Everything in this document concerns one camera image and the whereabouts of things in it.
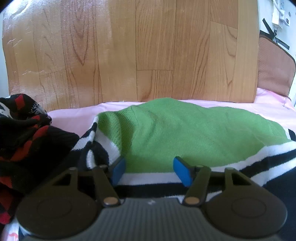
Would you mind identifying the navy green striped sweater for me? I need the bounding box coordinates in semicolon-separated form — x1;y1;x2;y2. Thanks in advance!
71;98;295;240

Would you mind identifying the black red patterned garment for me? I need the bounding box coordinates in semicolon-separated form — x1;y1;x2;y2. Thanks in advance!
1;94;79;225

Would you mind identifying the pink floral bed sheet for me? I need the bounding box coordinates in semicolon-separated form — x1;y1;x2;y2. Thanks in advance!
0;87;296;241

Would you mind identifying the wooden headboard panel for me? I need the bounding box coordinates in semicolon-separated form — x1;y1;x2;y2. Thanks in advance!
2;1;259;111

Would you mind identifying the brown cushion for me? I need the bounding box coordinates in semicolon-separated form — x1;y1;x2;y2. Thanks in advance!
257;31;295;97

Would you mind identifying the black tape cross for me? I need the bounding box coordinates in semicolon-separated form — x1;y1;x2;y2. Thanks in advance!
260;18;290;50

